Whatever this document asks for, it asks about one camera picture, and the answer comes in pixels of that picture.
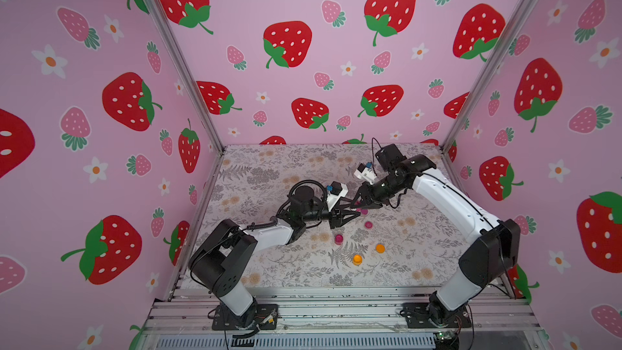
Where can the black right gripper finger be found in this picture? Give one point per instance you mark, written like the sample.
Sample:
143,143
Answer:
358,199
360,207

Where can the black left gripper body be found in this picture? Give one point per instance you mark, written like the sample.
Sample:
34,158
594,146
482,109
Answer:
319,215

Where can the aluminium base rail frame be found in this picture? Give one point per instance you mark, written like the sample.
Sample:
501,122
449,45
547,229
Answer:
344,318

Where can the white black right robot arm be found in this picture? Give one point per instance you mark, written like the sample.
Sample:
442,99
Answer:
493,243

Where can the orange jar lid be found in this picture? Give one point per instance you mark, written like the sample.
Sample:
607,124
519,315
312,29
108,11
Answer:
380,248

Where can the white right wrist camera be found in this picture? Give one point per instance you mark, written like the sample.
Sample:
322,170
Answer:
365,172

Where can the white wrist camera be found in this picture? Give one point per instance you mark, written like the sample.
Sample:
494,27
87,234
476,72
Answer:
335,192
365,172

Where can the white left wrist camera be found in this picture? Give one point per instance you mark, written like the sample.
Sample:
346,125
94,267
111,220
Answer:
335,192

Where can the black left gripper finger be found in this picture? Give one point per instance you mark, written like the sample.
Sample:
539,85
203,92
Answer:
348,204
349,216

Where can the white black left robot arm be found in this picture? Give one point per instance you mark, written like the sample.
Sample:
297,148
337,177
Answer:
219,263

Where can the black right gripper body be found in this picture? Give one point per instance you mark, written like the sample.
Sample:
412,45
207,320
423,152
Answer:
364,194

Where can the orange paint jar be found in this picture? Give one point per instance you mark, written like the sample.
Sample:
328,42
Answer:
357,260

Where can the floral patterned table mat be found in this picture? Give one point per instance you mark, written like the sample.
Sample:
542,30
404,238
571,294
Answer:
409,242

